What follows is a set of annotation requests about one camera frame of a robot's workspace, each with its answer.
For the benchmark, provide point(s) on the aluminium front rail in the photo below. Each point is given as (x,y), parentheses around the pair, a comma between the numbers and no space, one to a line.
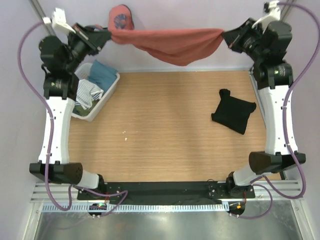
(286,187)

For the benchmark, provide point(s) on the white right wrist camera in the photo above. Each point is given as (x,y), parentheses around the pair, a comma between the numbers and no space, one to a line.
(272,13)

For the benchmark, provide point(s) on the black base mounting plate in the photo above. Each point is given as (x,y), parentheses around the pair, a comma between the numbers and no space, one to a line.
(174,192)

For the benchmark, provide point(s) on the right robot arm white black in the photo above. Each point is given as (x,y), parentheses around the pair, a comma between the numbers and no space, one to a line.
(274,87)

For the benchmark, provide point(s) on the white slotted cable duct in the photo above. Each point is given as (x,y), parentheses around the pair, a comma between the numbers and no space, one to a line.
(91,207)

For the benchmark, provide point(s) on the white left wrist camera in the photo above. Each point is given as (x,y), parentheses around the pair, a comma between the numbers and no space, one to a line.
(58,21)

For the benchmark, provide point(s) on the black tank top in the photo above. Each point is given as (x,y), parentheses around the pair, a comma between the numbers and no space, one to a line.
(233,112)

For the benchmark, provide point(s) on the teal blue garment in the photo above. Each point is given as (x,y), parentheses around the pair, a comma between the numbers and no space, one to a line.
(102,75)

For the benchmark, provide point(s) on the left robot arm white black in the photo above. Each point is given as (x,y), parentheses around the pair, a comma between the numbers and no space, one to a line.
(59,63)

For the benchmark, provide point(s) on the green camouflage garment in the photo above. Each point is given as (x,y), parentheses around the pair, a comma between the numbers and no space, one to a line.
(80,111)

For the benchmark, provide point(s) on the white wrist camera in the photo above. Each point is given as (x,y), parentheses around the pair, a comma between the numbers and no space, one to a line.
(272,13)
(58,21)

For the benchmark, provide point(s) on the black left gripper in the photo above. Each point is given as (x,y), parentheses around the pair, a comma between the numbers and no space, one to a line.
(89,38)

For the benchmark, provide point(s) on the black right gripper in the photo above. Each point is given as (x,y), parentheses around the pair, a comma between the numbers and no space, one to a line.
(232,37)

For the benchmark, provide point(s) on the white plastic laundry basket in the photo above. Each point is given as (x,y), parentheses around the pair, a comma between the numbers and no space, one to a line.
(82,73)

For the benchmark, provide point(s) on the aluminium frame post left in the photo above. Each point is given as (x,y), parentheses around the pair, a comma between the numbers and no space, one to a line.
(41,14)

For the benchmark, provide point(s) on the blue white striped garment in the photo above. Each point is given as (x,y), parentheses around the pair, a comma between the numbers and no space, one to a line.
(87,93)

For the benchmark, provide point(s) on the red tank top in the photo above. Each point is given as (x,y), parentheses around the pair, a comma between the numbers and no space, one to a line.
(179,47)

